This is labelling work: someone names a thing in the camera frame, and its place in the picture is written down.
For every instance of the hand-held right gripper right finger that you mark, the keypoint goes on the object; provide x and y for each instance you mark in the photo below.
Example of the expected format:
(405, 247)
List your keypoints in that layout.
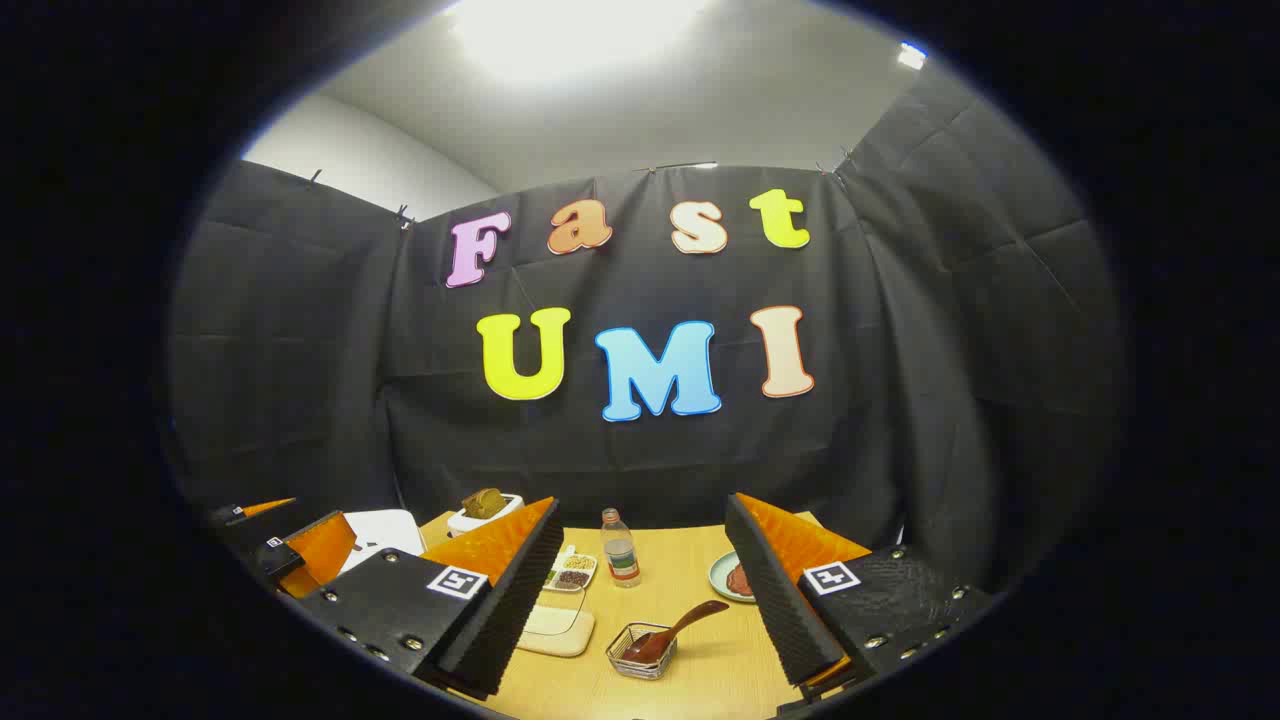
(780, 610)

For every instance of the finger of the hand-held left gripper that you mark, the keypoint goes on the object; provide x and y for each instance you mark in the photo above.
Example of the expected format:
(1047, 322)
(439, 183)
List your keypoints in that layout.
(318, 550)
(262, 508)

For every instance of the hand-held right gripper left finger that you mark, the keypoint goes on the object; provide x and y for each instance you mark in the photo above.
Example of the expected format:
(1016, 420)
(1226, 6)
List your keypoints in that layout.
(510, 610)

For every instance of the white rice cooker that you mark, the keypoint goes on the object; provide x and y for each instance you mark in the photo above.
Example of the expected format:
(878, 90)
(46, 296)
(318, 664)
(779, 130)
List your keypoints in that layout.
(385, 535)

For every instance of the brown wooden spoon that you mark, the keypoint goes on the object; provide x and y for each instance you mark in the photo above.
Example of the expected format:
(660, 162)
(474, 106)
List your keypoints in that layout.
(650, 645)

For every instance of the pale green plate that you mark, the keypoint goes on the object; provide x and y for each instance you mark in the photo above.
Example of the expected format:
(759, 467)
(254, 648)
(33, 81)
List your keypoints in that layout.
(720, 580)

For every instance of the dark red beans pile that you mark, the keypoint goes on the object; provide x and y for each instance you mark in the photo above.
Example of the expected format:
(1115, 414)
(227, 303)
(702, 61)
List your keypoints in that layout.
(571, 579)

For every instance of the white divided dish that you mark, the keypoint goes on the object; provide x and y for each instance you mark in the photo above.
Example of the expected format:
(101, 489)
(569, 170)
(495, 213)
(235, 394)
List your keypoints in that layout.
(572, 572)

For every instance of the yellow soybeans pile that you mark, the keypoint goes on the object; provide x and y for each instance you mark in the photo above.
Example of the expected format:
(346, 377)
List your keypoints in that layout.
(580, 562)

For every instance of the white toaster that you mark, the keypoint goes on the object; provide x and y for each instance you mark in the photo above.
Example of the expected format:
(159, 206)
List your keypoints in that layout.
(500, 512)

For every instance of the brown bread slice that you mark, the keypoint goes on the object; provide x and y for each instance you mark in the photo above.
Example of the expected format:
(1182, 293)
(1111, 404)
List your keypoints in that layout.
(476, 504)
(496, 500)

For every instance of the clear plastic bottle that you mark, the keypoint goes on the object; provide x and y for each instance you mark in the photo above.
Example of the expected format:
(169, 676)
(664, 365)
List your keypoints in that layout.
(621, 555)

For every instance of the black backdrop cloth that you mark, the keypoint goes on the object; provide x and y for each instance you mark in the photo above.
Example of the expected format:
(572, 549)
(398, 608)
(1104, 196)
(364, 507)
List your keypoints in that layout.
(640, 450)

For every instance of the large ceiling light panel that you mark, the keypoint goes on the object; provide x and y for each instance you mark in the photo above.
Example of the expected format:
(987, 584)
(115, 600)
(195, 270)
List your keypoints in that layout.
(575, 35)

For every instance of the small ceiling light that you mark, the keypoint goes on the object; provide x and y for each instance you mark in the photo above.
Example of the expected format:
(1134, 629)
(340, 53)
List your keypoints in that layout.
(911, 56)

